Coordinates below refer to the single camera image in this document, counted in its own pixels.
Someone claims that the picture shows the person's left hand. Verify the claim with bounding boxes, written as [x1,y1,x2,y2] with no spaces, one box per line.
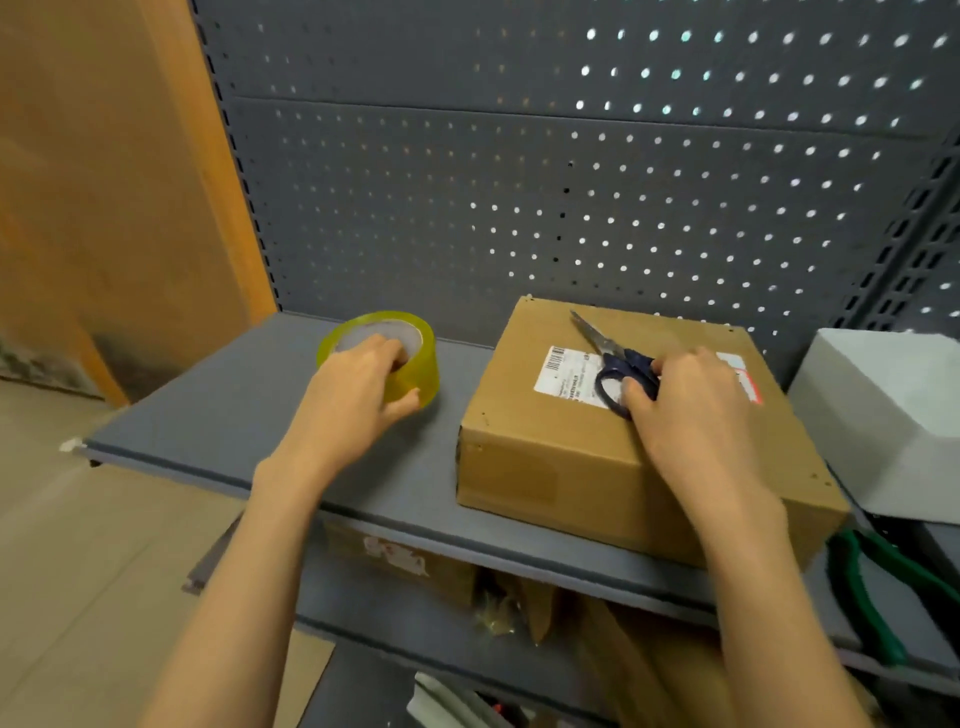
[253,333,422,502]

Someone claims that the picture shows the person's right hand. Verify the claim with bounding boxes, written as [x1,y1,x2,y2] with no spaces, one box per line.
[620,346,790,558]

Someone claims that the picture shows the yellow tape roll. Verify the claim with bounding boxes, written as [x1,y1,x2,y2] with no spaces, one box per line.
[314,310,442,412]

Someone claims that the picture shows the black scissors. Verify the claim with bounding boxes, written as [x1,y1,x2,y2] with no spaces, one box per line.
[569,309,663,421]

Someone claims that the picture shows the brown cardboard box white labels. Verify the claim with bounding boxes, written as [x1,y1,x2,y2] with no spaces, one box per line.
[455,296,853,571]

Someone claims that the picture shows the white plastic bin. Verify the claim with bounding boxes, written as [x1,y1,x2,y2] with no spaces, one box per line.
[787,327,960,526]

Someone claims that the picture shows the green handled needle-nose pliers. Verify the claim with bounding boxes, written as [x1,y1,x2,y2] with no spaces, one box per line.
[824,527,960,669]

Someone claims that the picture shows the person's right forearm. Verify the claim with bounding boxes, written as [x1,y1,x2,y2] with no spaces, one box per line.
[701,502,875,728]

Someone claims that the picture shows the person's left forearm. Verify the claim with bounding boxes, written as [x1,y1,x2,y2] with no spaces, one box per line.
[138,464,324,728]

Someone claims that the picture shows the cardboard box torn white sticker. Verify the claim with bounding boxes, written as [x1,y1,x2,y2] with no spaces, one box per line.
[323,519,480,609]

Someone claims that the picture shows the cardboard box red lettering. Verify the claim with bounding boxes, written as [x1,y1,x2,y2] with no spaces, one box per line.
[577,596,740,728]

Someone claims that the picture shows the grey perforated back panel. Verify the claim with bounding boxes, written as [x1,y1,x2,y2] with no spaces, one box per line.
[191,0,960,388]

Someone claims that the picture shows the white flat strips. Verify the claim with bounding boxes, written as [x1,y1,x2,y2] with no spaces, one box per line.
[406,671,519,728]

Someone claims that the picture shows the brown wooden panel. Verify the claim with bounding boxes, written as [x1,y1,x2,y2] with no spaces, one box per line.
[0,0,279,410]

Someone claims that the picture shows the grey slotted upright post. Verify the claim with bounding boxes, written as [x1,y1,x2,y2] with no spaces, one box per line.
[187,0,283,313]
[832,127,960,335]

